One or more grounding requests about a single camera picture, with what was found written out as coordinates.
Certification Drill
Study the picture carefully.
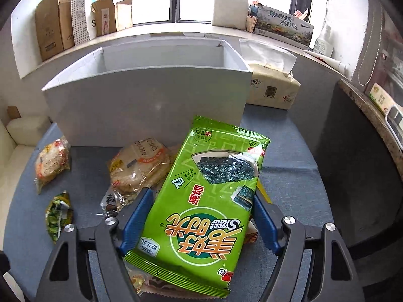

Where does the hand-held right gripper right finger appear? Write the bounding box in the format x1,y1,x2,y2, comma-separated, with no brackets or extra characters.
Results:
252,192,367,302

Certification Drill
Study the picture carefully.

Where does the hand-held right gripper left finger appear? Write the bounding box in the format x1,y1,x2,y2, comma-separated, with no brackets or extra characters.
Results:
35,188,155,302

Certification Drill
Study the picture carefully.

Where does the round rice cracker packet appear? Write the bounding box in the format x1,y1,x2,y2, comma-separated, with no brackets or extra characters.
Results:
109,138,172,196

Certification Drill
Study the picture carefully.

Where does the green seaweed snack packet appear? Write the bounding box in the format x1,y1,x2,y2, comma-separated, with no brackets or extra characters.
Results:
124,115,271,299

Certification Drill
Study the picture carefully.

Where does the orange rice cracker packet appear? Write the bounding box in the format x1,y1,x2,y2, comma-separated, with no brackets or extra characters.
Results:
34,137,71,194

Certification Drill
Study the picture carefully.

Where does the white storage box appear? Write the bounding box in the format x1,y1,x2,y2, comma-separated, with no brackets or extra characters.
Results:
41,39,254,148

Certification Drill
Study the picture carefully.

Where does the blue tablecloth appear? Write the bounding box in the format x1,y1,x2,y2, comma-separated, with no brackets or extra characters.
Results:
11,104,334,302

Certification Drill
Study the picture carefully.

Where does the yellow wrapped snack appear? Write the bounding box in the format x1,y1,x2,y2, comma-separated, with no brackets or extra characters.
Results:
127,266,155,293

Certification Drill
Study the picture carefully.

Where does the green pea snack packet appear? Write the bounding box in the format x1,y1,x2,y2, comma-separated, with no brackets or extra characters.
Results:
45,191,74,243

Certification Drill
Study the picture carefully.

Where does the beige tissue pack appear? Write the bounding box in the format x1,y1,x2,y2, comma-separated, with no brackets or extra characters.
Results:
239,38,301,110

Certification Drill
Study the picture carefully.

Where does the cream sofa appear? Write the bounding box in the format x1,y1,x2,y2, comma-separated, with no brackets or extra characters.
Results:
0,105,51,227

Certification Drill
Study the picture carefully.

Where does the marble top counter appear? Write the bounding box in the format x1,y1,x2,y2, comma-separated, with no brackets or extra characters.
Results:
338,79,403,180

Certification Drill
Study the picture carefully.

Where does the white device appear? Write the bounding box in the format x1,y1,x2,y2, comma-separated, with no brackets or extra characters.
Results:
385,104,403,148

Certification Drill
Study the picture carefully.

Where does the green white box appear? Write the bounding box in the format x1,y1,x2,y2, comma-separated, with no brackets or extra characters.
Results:
365,83,400,115

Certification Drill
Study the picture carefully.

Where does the white tube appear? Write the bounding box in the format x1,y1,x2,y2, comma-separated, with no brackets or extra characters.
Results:
310,50,348,73

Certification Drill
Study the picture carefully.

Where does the white plastic bottle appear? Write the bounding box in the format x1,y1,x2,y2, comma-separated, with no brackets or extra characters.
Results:
312,25,334,55

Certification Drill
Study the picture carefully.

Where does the landscape printed carton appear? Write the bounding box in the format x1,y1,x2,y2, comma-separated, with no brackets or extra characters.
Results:
253,5,315,49

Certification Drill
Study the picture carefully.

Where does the brown paper bundle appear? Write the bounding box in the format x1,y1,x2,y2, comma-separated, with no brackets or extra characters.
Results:
246,5,260,33

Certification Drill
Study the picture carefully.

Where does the small open cardboard box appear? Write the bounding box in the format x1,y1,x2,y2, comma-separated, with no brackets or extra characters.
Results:
91,0,133,36

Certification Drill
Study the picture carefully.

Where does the dotted white paper bag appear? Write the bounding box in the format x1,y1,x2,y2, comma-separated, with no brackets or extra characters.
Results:
71,0,98,46

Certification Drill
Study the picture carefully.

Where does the tall brown cardboard box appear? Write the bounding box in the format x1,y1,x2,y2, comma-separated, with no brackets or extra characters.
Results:
35,0,75,62

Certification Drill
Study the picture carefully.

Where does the white foam box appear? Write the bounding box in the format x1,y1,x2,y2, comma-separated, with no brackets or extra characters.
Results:
212,0,249,30

